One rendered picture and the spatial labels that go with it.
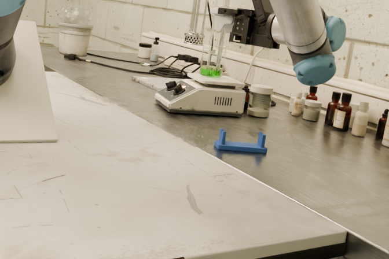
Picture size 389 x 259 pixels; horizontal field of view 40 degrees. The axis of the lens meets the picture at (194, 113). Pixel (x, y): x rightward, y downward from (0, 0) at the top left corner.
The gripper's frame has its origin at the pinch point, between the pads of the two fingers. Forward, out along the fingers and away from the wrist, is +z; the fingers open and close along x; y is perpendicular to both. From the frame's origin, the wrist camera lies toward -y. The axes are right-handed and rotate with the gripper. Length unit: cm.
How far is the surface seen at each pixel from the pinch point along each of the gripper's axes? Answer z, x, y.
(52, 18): 220, 88, 18
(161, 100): 4.0, -11.1, 24.3
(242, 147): -31.7, -22.3, 25.3
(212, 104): -6.9, -4.1, 23.0
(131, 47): 125, 78, 24
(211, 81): -6.0, -4.6, 17.3
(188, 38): 27.8, 19.9, 9.8
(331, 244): -62, -41, 28
